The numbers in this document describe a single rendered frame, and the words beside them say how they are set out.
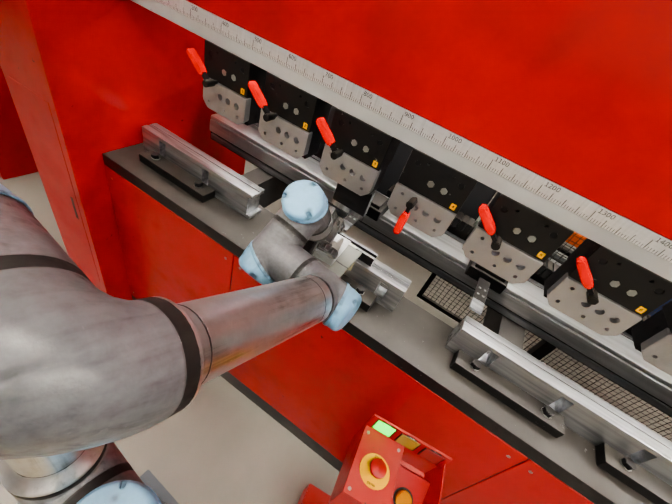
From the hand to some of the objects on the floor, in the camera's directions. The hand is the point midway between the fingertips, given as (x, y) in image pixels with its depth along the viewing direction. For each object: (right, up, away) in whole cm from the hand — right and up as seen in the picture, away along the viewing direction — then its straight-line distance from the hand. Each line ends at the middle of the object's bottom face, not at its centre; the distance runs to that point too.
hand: (322, 251), depth 90 cm
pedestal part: (-6, -108, +35) cm, 114 cm away
